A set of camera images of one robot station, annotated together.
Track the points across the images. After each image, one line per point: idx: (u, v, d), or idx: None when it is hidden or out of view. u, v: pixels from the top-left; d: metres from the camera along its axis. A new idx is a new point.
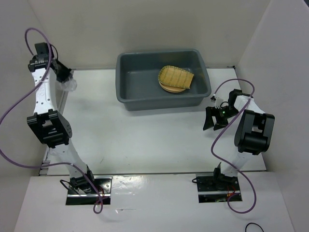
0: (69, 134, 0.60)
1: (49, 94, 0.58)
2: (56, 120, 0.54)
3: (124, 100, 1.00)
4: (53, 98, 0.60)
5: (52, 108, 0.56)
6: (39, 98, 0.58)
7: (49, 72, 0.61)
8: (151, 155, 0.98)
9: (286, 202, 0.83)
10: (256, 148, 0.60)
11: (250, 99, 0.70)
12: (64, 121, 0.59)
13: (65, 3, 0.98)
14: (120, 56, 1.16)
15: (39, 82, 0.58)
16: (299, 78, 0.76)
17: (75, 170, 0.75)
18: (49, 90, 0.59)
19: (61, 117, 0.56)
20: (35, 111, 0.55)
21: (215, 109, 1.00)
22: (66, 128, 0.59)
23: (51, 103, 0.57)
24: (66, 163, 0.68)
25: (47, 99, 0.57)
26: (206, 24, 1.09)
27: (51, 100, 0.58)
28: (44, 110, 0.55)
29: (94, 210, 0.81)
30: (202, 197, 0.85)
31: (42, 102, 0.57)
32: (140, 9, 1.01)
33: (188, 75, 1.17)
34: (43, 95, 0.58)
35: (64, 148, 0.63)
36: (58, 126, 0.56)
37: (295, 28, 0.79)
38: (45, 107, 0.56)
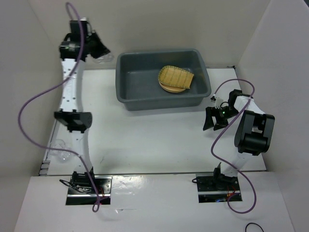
0: (88, 126, 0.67)
1: (75, 92, 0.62)
2: (78, 119, 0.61)
3: (124, 100, 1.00)
4: (79, 92, 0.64)
5: (75, 108, 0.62)
6: (65, 94, 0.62)
7: (77, 65, 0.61)
8: (151, 154, 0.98)
9: (286, 202, 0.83)
10: (256, 148, 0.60)
11: (250, 100, 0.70)
12: (86, 115, 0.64)
13: (65, 2, 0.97)
14: (120, 56, 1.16)
15: (67, 77, 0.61)
16: (299, 78, 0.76)
17: (79, 164, 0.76)
18: (76, 87, 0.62)
19: (83, 115, 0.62)
20: (62, 108, 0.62)
21: (215, 109, 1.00)
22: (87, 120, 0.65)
23: (76, 102, 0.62)
24: (74, 152, 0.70)
25: (72, 97, 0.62)
26: (207, 24, 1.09)
27: (77, 98, 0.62)
28: (69, 109, 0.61)
29: (94, 210, 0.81)
30: (202, 197, 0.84)
31: (67, 100, 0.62)
32: (140, 9, 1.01)
33: (188, 75, 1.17)
34: (69, 93, 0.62)
35: (79, 137, 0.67)
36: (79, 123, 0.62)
37: (296, 28, 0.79)
38: (69, 107, 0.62)
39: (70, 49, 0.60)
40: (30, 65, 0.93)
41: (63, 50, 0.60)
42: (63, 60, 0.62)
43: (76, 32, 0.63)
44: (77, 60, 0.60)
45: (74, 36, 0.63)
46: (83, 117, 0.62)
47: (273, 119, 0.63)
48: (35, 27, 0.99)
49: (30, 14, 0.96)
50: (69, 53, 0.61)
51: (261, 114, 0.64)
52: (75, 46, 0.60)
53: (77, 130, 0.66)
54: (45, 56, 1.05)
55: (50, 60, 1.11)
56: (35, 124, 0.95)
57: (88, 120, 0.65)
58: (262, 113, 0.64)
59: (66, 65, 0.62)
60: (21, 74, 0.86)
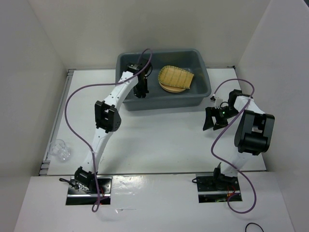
0: (114, 129, 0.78)
1: (120, 94, 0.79)
2: (111, 114, 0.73)
3: (125, 100, 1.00)
4: (122, 98, 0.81)
5: (114, 104, 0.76)
6: (114, 93, 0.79)
7: (133, 78, 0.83)
8: (152, 154, 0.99)
9: (286, 202, 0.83)
10: (257, 148, 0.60)
11: (250, 100, 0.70)
12: (117, 119, 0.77)
13: (65, 3, 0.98)
14: (120, 56, 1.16)
15: (122, 82, 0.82)
16: (299, 78, 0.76)
17: (88, 161, 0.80)
18: (123, 90, 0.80)
19: (116, 115, 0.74)
20: (105, 100, 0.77)
21: (215, 109, 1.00)
22: (115, 123, 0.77)
23: (117, 101, 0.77)
24: (91, 146, 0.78)
25: (117, 96, 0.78)
26: (207, 24, 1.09)
27: (119, 98, 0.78)
28: (110, 103, 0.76)
29: (94, 210, 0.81)
30: (202, 197, 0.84)
31: (112, 96, 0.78)
32: (140, 9, 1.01)
33: (188, 75, 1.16)
34: (117, 93, 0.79)
35: (102, 135, 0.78)
36: (110, 119, 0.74)
37: (296, 28, 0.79)
38: (111, 102, 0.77)
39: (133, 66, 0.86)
40: (30, 65, 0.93)
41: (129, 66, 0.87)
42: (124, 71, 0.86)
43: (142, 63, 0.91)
44: (134, 75, 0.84)
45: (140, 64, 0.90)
46: (115, 116, 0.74)
47: (273, 119, 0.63)
48: (35, 27, 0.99)
49: (30, 14, 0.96)
50: (131, 69, 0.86)
51: (261, 114, 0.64)
52: (137, 66, 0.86)
53: (103, 127, 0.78)
54: (45, 56, 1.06)
55: (50, 61, 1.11)
56: (35, 124, 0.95)
57: (116, 123, 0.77)
58: (262, 113, 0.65)
59: (125, 75, 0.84)
60: (21, 73, 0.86)
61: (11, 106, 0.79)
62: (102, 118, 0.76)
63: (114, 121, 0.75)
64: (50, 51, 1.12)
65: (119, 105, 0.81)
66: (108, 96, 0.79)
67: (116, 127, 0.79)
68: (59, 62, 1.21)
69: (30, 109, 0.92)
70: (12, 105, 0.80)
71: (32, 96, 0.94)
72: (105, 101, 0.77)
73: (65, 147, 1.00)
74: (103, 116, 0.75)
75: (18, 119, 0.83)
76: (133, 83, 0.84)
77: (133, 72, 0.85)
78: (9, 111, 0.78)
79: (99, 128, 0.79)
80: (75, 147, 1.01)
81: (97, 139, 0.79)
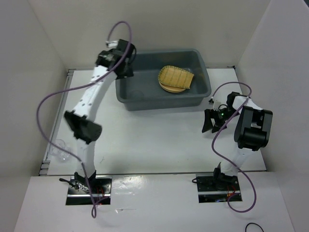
0: (95, 138, 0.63)
1: (92, 99, 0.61)
2: (86, 126, 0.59)
3: (124, 100, 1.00)
4: (98, 100, 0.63)
5: (86, 114, 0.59)
6: (84, 97, 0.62)
7: (107, 74, 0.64)
8: (151, 155, 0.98)
9: (286, 202, 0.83)
10: (256, 143, 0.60)
11: (247, 99, 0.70)
12: (95, 128, 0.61)
13: (65, 2, 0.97)
14: None
15: (93, 82, 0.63)
16: (299, 78, 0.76)
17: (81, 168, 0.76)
18: (96, 93, 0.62)
19: (93, 126, 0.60)
20: (75, 108, 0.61)
21: (214, 111, 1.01)
22: (95, 134, 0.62)
23: (89, 109, 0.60)
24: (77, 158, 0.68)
25: (88, 102, 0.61)
26: (207, 24, 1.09)
27: (92, 105, 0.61)
28: (81, 112, 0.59)
29: (95, 215, 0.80)
30: (202, 197, 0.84)
31: (83, 104, 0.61)
32: (140, 8, 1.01)
33: (188, 75, 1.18)
34: (88, 98, 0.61)
35: (84, 146, 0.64)
36: (86, 131, 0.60)
37: (296, 28, 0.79)
38: (82, 111, 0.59)
39: (106, 59, 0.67)
40: (30, 65, 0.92)
41: (102, 57, 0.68)
42: (97, 65, 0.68)
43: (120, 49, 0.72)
44: (109, 71, 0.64)
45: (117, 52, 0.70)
46: (91, 126, 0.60)
47: (271, 114, 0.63)
48: (35, 27, 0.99)
49: (30, 14, 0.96)
50: (105, 62, 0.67)
51: (259, 110, 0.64)
52: (112, 57, 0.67)
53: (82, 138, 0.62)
54: (45, 56, 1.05)
55: (50, 61, 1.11)
56: (34, 124, 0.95)
57: (95, 133, 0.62)
58: (260, 109, 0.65)
59: (97, 71, 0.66)
60: (21, 74, 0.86)
61: (11, 106, 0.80)
62: (76, 129, 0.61)
63: (92, 133, 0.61)
64: (50, 51, 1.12)
65: (95, 111, 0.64)
66: (78, 103, 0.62)
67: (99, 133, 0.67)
68: (59, 62, 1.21)
69: (30, 108, 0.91)
70: (12, 105, 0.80)
71: (32, 96, 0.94)
72: (74, 110, 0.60)
73: (65, 146, 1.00)
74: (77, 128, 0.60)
75: (19, 119, 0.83)
76: (108, 80, 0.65)
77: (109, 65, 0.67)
78: (9, 111, 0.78)
79: (77, 139, 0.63)
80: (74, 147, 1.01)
81: (80, 150, 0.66)
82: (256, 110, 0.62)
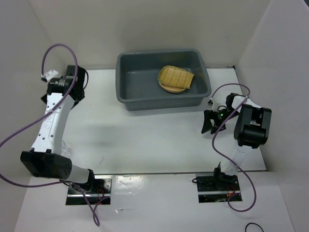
0: (64, 176, 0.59)
1: (54, 129, 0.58)
2: (50, 165, 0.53)
3: (124, 100, 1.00)
4: (59, 131, 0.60)
5: (49, 148, 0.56)
6: (43, 130, 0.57)
7: (64, 100, 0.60)
8: (151, 154, 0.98)
9: (286, 202, 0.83)
10: (256, 140, 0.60)
11: (246, 99, 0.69)
12: (62, 163, 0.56)
13: (65, 2, 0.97)
14: (120, 56, 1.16)
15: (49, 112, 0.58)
16: (299, 78, 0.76)
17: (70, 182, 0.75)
18: (56, 123, 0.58)
19: (58, 161, 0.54)
20: (34, 146, 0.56)
21: (213, 113, 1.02)
22: (63, 171, 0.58)
23: (52, 141, 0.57)
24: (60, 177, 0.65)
25: (49, 134, 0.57)
26: (207, 24, 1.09)
27: (54, 136, 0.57)
28: (42, 149, 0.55)
29: (99, 224, 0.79)
30: (202, 197, 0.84)
31: (43, 137, 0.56)
32: (139, 8, 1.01)
33: (188, 75, 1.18)
34: (48, 130, 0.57)
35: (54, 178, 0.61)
36: (50, 170, 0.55)
37: (296, 28, 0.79)
38: (44, 145, 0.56)
39: (59, 85, 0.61)
40: (30, 64, 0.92)
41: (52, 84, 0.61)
42: (49, 94, 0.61)
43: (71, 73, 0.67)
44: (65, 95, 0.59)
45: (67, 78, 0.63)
46: (59, 163, 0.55)
47: (270, 112, 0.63)
48: (34, 27, 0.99)
49: (29, 14, 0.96)
50: (58, 89, 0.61)
51: (259, 108, 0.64)
52: (64, 82, 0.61)
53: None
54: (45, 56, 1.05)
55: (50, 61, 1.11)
56: (34, 124, 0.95)
57: (64, 169, 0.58)
58: (259, 107, 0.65)
59: (50, 99, 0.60)
60: (21, 74, 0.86)
61: (11, 105, 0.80)
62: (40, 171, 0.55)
63: (60, 168, 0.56)
64: (50, 51, 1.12)
65: (58, 140, 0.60)
66: (36, 138, 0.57)
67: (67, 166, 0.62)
68: (59, 62, 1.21)
69: (30, 108, 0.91)
70: (12, 105, 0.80)
71: (32, 96, 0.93)
72: (34, 148, 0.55)
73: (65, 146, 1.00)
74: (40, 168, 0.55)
75: (18, 119, 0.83)
76: (66, 107, 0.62)
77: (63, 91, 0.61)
78: (9, 111, 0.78)
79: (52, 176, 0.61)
80: (74, 147, 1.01)
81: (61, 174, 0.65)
82: (255, 108, 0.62)
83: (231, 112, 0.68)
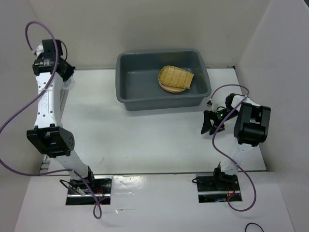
0: (70, 146, 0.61)
1: (52, 105, 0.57)
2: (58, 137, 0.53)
3: (124, 100, 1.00)
4: (56, 107, 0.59)
5: (54, 122, 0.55)
6: (40, 108, 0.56)
7: (54, 78, 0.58)
8: (151, 154, 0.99)
9: (286, 202, 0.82)
10: (256, 138, 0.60)
11: (245, 98, 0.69)
12: (66, 135, 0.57)
13: (65, 3, 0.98)
14: (120, 56, 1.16)
15: (43, 90, 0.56)
16: (299, 78, 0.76)
17: (75, 174, 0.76)
18: (52, 100, 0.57)
19: (63, 132, 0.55)
20: (36, 124, 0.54)
21: (213, 113, 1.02)
22: (69, 142, 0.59)
23: (53, 116, 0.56)
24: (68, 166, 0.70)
25: (49, 111, 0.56)
26: (206, 24, 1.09)
27: (54, 111, 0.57)
28: (45, 125, 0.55)
29: (99, 217, 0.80)
30: (202, 197, 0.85)
31: (43, 115, 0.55)
32: (139, 8, 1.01)
33: (188, 75, 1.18)
34: (46, 107, 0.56)
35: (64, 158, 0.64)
36: (59, 143, 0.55)
37: (296, 28, 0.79)
38: (46, 121, 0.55)
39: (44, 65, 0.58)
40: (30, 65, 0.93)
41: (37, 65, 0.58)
42: (37, 74, 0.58)
43: (49, 50, 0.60)
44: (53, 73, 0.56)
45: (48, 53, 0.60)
46: (63, 134, 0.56)
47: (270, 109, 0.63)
48: (34, 27, 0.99)
49: (29, 14, 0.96)
50: (42, 69, 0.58)
51: (258, 106, 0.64)
52: (49, 61, 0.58)
53: (60, 154, 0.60)
54: None
55: None
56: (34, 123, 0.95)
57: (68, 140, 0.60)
58: (259, 105, 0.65)
59: (40, 80, 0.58)
60: (20, 73, 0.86)
61: (11, 106, 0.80)
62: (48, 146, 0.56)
63: (66, 140, 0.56)
64: None
65: (59, 119, 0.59)
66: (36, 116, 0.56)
67: (72, 145, 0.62)
68: None
69: (29, 109, 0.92)
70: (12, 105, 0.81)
71: (31, 96, 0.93)
72: (37, 126, 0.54)
73: None
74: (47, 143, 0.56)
75: (18, 119, 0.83)
76: (57, 82, 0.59)
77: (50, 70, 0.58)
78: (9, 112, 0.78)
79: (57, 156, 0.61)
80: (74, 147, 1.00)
81: (63, 161, 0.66)
82: (254, 106, 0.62)
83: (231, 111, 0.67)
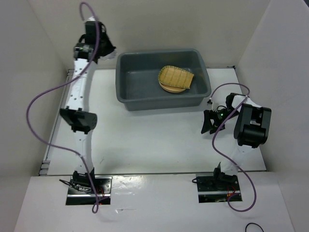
0: (92, 126, 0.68)
1: (83, 92, 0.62)
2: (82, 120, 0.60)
3: (124, 100, 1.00)
4: (87, 93, 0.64)
5: (81, 107, 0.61)
6: (73, 92, 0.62)
7: (89, 65, 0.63)
8: (151, 154, 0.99)
9: (286, 202, 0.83)
10: (256, 140, 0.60)
11: (246, 99, 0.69)
12: (90, 119, 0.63)
13: (65, 3, 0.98)
14: (120, 56, 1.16)
15: (77, 76, 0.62)
16: (299, 78, 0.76)
17: (80, 164, 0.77)
18: (84, 86, 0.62)
19: (87, 117, 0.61)
20: (68, 105, 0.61)
21: (213, 112, 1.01)
22: (91, 123, 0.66)
23: (82, 102, 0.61)
24: (77, 151, 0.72)
25: (79, 96, 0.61)
26: (207, 24, 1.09)
27: (83, 97, 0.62)
28: (74, 108, 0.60)
29: (95, 211, 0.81)
30: (202, 197, 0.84)
31: (74, 98, 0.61)
32: (139, 9, 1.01)
33: (188, 75, 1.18)
34: (77, 92, 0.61)
35: (82, 137, 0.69)
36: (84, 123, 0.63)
37: (296, 28, 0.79)
38: (76, 105, 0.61)
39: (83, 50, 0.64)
40: (30, 65, 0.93)
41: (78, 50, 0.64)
42: (76, 59, 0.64)
43: (91, 34, 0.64)
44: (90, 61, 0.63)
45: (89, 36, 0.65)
46: (88, 118, 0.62)
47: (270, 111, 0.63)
48: (34, 27, 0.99)
49: (29, 15, 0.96)
50: (81, 53, 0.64)
51: (259, 107, 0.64)
52: (89, 48, 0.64)
53: (80, 130, 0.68)
54: (45, 57, 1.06)
55: (50, 61, 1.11)
56: (35, 123, 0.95)
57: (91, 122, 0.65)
58: (259, 106, 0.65)
59: (78, 65, 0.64)
60: (21, 73, 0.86)
61: (11, 106, 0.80)
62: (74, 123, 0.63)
63: (89, 122, 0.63)
64: (49, 51, 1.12)
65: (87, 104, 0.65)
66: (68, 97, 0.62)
67: (93, 124, 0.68)
68: (59, 62, 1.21)
69: (30, 109, 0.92)
70: (12, 106, 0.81)
71: (32, 96, 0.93)
72: (68, 107, 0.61)
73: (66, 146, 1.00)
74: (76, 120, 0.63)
75: (18, 119, 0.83)
76: (91, 69, 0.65)
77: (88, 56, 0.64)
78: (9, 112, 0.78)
79: (76, 131, 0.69)
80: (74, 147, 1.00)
81: (80, 142, 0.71)
82: (255, 108, 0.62)
83: (231, 112, 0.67)
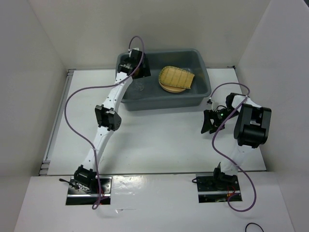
0: (115, 127, 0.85)
1: (117, 96, 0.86)
2: (111, 116, 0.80)
3: (124, 100, 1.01)
4: (119, 98, 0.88)
5: (113, 107, 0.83)
6: (111, 95, 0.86)
7: (127, 79, 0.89)
8: (151, 154, 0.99)
9: (286, 202, 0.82)
10: (255, 140, 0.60)
11: (246, 98, 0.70)
12: (117, 118, 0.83)
13: (65, 3, 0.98)
14: (120, 56, 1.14)
15: (117, 83, 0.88)
16: (299, 78, 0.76)
17: (89, 159, 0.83)
18: (119, 92, 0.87)
19: (116, 116, 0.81)
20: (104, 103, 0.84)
21: (213, 112, 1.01)
22: (116, 123, 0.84)
23: (115, 103, 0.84)
24: (92, 143, 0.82)
25: (114, 98, 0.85)
26: (207, 24, 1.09)
27: (116, 101, 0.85)
28: (107, 106, 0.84)
29: (94, 208, 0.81)
30: (202, 197, 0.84)
31: (110, 99, 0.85)
32: (139, 9, 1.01)
33: (188, 76, 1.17)
34: (114, 95, 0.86)
35: (104, 132, 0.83)
36: (110, 120, 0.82)
37: (296, 28, 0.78)
38: (109, 105, 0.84)
39: (126, 67, 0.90)
40: (29, 65, 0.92)
41: (122, 66, 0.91)
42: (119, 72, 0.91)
43: (133, 57, 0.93)
44: (129, 76, 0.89)
45: (132, 59, 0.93)
46: (115, 117, 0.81)
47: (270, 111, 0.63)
48: (34, 27, 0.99)
49: (29, 15, 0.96)
50: (124, 69, 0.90)
51: (259, 107, 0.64)
52: (130, 66, 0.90)
53: (105, 126, 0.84)
54: (45, 57, 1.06)
55: (50, 62, 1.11)
56: (35, 124, 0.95)
57: (117, 123, 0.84)
58: (259, 107, 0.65)
59: (119, 77, 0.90)
60: (21, 73, 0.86)
61: (11, 106, 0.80)
62: (103, 118, 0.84)
63: (115, 121, 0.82)
64: (50, 51, 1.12)
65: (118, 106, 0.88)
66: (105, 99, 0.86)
67: (117, 126, 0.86)
68: (59, 62, 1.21)
69: (30, 109, 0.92)
70: (12, 106, 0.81)
71: (32, 96, 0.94)
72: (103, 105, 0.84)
73: (66, 147, 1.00)
74: (104, 118, 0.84)
75: (18, 119, 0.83)
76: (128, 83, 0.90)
77: (128, 72, 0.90)
78: (8, 112, 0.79)
79: (101, 126, 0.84)
80: (74, 147, 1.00)
81: (100, 137, 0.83)
82: (255, 108, 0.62)
83: (231, 112, 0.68)
